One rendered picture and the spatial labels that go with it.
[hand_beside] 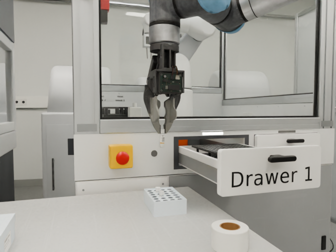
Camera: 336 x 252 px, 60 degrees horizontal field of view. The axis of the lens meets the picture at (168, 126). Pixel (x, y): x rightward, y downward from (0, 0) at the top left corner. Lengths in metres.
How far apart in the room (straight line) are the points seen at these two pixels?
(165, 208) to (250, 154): 0.24
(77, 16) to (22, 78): 3.36
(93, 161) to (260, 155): 0.51
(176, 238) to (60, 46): 3.83
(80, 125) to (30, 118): 3.34
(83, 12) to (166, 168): 0.56
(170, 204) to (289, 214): 0.66
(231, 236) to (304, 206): 0.79
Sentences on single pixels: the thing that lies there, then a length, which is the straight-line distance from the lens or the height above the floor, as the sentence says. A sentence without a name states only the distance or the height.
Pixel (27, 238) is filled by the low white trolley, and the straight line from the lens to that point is 0.69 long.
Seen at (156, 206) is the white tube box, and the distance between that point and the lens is 0.73.
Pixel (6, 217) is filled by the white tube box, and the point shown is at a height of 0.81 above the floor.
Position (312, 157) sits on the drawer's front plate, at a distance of 0.84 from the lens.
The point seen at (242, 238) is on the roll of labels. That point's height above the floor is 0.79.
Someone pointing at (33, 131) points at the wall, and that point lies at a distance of 4.27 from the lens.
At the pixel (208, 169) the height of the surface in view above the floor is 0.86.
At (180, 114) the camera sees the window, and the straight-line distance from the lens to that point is 1.01.
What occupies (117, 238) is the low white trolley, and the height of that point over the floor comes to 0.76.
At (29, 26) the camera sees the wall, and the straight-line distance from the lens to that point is 4.40.
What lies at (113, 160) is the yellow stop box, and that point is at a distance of 0.91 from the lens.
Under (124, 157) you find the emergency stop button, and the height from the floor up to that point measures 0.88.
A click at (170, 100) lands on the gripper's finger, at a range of 0.73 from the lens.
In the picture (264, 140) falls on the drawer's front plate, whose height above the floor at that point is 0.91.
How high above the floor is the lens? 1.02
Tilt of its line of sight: 3 degrees down
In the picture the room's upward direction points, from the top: straight up
